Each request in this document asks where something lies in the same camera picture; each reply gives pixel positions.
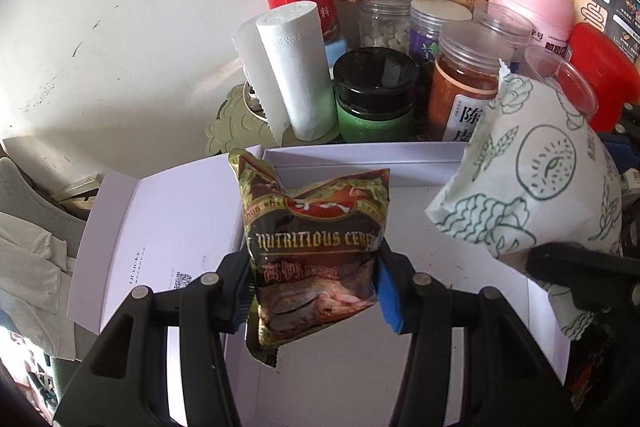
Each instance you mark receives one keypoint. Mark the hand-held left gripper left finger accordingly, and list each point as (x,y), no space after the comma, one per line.
(239,312)

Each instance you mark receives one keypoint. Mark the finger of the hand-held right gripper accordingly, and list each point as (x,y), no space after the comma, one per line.
(590,274)
(629,147)

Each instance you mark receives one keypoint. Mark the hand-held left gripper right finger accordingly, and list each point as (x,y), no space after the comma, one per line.
(392,302)

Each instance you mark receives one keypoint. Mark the brown cereal packet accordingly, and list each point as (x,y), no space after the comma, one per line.
(310,257)

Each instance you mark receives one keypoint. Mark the white green-printed snack packet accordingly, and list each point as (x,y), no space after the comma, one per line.
(540,167)

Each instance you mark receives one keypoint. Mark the white gift box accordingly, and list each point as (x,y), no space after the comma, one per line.
(175,227)

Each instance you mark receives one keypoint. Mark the red canister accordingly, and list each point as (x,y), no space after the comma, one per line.
(610,72)

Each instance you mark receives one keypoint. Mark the clear jar with red contents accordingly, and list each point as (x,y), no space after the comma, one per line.
(560,72)

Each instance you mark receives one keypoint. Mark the pink jar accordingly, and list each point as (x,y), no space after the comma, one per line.
(535,7)

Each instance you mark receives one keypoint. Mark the clear-lid plastic jar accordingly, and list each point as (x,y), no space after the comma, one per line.
(505,24)

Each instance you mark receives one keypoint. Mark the orange peel jar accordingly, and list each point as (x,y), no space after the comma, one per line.
(465,87)

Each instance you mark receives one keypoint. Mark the green coaster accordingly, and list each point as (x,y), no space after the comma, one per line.
(230,122)

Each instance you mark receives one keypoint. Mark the wooden slat crate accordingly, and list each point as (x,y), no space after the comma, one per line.
(80,197)

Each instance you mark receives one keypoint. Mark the dark green jar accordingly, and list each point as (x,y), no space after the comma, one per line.
(375,97)

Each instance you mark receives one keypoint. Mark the white cloth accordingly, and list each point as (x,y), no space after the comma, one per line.
(30,277)

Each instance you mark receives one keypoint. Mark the purple-label clear jar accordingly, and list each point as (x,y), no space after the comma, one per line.
(432,27)

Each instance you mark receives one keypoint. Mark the grey leaf-pattern chair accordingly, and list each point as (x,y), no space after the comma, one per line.
(30,197)

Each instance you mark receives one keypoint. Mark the white paper roll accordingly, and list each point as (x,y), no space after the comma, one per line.
(300,72)

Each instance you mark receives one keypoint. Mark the white plastic bag roll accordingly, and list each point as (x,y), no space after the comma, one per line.
(247,57)

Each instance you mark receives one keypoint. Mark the clear jar of white cubes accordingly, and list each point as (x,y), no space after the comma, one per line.
(382,24)

